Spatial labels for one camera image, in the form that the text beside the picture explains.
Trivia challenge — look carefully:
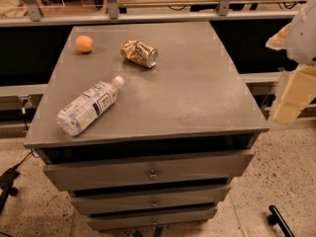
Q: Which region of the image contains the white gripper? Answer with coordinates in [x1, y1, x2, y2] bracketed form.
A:
[266, 0, 316, 124]

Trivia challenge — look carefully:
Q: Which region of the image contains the orange brown soda can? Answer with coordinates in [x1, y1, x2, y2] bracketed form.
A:
[120, 39, 158, 68]

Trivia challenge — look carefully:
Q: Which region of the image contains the top grey drawer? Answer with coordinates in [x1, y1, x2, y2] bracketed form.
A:
[43, 149, 254, 191]

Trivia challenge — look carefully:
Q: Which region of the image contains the grey drawer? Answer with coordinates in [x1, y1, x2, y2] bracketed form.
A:
[71, 185, 230, 215]
[43, 149, 254, 191]
[87, 206, 217, 231]

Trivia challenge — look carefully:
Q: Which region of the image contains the black stand leg right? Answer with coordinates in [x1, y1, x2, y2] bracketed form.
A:
[267, 204, 295, 237]

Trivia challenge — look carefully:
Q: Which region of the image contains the grey drawer cabinet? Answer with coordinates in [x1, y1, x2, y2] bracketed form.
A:
[25, 22, 268, 219]

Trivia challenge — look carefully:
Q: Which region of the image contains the middle grey drawer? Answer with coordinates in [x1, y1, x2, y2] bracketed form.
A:
[71, 185, 230, 215]

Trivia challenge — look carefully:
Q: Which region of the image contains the bottom grey drawer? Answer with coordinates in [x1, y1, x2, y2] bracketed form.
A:
[87, 206, 217, 231]

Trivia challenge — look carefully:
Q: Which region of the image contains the clear plastic water bottle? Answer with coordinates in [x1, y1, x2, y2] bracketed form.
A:
[56, 76, 124, 136]

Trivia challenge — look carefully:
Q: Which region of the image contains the small orange fruit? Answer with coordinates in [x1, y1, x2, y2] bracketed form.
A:
[76, 36, 94, 53]

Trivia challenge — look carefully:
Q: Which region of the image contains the grey metal railing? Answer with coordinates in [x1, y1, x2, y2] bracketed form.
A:
[0, 0, 306, 27]

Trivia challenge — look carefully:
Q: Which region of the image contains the black stand base left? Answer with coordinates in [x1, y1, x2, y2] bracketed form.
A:
[0, 168, 20, 213]

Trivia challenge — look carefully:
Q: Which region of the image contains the black floor cable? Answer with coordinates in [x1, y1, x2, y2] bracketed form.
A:
[12, 149, 40, 170]

